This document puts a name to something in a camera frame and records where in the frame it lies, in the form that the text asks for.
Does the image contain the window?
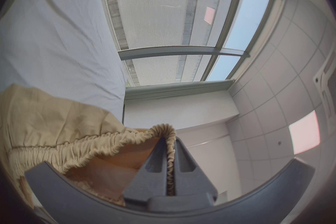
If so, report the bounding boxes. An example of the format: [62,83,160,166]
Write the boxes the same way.
[97,0,286,87]

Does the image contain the white ceiling air vent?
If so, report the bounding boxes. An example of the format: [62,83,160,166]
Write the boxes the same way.
[314,54,336,120]

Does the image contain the ceiling light panel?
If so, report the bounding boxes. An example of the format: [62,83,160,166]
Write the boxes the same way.
[289,110,320,154]

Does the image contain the tan shorts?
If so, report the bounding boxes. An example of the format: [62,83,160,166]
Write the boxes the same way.
[0,83,177,208]

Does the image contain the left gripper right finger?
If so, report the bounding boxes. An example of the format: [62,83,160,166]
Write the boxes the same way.
[173,136,218,201]

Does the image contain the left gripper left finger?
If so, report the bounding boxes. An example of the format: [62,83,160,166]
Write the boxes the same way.
[123,136,168,204]

